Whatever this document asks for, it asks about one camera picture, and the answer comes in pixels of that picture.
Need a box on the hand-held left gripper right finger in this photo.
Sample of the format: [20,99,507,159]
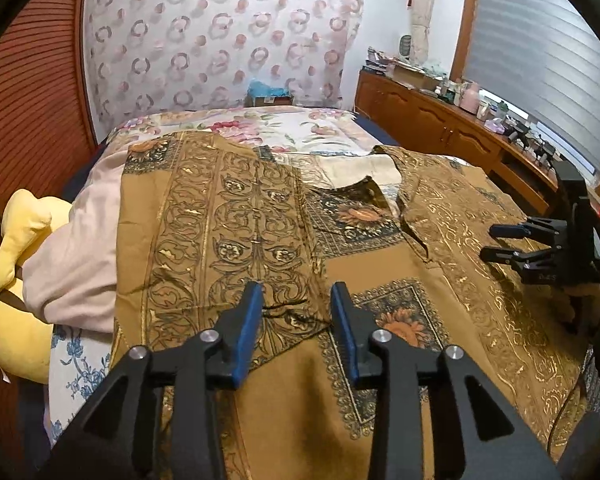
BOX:
[330,282,561,480]

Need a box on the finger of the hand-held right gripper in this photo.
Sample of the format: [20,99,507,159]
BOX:
[489,222,531,239]
[480,245,520,267]

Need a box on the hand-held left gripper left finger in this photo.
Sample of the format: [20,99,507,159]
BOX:
[45,281,266,480]

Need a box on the brown gold patterned garment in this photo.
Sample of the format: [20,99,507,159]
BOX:
[111,130,600,480]

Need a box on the wooden cabinet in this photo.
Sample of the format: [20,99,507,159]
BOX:
[355,70,581,216]

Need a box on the blue floral bed sheet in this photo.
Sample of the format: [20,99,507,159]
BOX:
[45,325,117,446]

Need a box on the grey window blind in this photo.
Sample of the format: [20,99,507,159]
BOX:
[462,0,600,186]

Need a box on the beige pillow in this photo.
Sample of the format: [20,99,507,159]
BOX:
[22,147,131,333]

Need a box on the pink floral blanket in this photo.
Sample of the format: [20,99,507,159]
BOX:
[105,107,406,186]

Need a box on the tied lace curtain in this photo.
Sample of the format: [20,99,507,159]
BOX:
[409,0,473,66]

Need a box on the cardboard box with blue cloth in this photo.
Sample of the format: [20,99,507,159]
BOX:
[245,79,296,108]

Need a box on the yellow plush toy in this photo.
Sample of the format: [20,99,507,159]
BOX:
[0,189,71,383]

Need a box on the wooden louvred door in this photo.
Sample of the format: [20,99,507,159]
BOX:
[0,0,99,206]

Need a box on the ring patterned curtain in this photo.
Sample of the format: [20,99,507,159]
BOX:
[82,0,366,131]

